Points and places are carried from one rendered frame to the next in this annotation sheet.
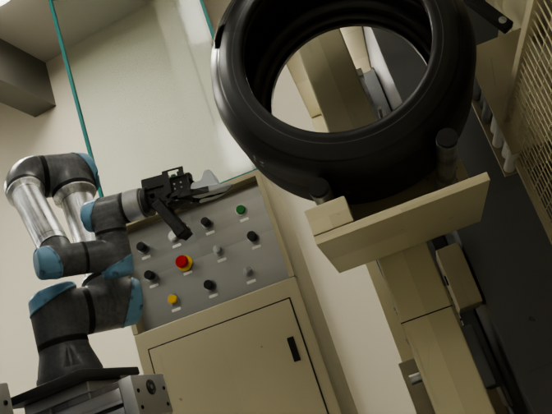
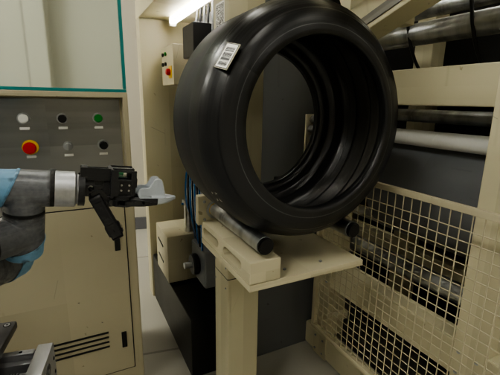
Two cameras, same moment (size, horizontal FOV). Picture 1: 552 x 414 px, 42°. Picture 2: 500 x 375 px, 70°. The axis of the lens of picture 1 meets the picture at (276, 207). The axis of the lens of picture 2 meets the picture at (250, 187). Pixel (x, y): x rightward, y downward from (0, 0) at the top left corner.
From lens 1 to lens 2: 1.18 m
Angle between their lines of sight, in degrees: 46
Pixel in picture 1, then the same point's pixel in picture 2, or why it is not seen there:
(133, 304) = (24, 267)
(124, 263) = (39, 251)
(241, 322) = (78, 214)
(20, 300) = not seen: outside the picture
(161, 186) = (104, 181)
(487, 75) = not seen: hidden behind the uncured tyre
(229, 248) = (78, 146)
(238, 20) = (257, 58)
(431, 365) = (235, 306)
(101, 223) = (19, 209)
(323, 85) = not seen: hidden behind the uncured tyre
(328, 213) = (266, 269)
